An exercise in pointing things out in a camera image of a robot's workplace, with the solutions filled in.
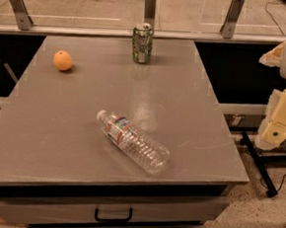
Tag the right metal railing bracket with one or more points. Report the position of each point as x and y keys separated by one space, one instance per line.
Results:
x=228 y=28

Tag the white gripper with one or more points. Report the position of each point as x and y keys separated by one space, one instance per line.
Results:
x=272 y=133

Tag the green soda can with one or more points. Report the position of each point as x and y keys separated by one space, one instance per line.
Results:
x=142 y=39

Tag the orange fruit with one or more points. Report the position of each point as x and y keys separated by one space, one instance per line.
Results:
x=62 y=60

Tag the metal railing bracket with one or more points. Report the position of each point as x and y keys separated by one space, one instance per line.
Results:
x=23 y=19
x=150 y=11
x=228 y=28

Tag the middle metal railing bracket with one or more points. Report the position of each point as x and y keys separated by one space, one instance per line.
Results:
x=150 y=11

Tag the clear plastic water bottle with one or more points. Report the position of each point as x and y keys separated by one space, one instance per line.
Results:
x=143 y=149

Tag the black floor stand bar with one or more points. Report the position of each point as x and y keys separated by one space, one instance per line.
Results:
x=271 y=189

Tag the black upper drawer handle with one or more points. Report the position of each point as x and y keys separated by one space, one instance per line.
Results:
x=115 y=216

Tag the left metal railing bracket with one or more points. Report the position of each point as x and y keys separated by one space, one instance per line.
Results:
x=23 y=19

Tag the upper grey drawer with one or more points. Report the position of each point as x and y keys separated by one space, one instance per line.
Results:
x=81 y=210

